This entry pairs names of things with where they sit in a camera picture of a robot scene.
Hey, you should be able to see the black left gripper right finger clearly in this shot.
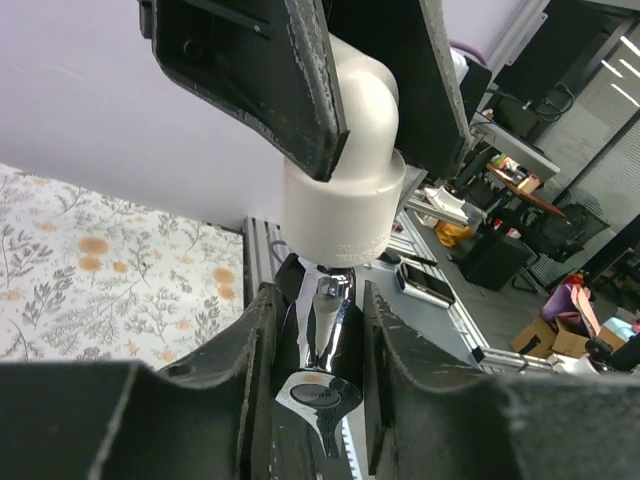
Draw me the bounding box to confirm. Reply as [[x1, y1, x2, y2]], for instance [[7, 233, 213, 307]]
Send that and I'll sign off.
[[363, 283, 639, 479]]

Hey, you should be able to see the aluminium front rail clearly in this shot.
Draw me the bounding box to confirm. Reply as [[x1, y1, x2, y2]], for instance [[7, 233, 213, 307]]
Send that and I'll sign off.
[[242, 216, 289, 305]]

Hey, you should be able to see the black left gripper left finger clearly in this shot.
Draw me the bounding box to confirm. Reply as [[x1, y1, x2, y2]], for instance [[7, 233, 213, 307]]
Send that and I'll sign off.
[[1, 284, 278, 479]]

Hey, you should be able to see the floral patterned table mat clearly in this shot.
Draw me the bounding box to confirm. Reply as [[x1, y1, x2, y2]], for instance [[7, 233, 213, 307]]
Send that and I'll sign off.
[[1, 166, 244, 369]]

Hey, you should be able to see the white elbow fitting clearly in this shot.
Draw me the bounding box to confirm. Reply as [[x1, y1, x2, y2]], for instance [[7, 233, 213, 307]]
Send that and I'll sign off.
[[281, 37, 405, 268]]

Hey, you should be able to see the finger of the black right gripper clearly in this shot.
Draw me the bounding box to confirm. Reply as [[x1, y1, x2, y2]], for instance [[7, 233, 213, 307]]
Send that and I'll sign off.
[[327, 0, 470, 179], [139, 0, 349, 182]]

